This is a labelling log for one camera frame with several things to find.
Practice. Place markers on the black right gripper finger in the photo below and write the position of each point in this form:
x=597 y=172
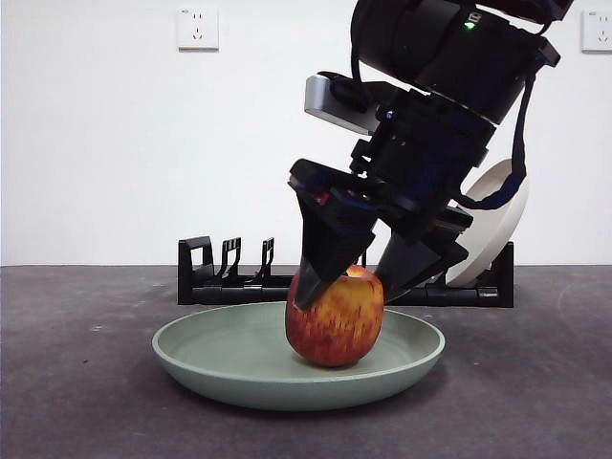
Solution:
x=411 y=263
x=330 y=244

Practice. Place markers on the red yellow apple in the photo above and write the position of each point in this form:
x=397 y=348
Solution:
x=334 y=330

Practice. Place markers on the green plate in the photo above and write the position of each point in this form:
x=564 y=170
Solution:
x=229 y=344

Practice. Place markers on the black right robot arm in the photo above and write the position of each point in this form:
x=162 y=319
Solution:
x=454 y=48

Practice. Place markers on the cream white plate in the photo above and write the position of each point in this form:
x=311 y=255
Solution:
x=502 y=225

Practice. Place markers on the black plate rack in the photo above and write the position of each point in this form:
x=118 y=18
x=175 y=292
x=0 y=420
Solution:
x=201 y=291

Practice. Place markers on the pale grey camera box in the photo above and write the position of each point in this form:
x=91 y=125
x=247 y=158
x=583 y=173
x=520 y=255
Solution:
x=320 y=98

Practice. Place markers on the white wall socket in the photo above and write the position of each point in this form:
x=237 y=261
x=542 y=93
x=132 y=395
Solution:
x=597 y=32
x=198 y=29

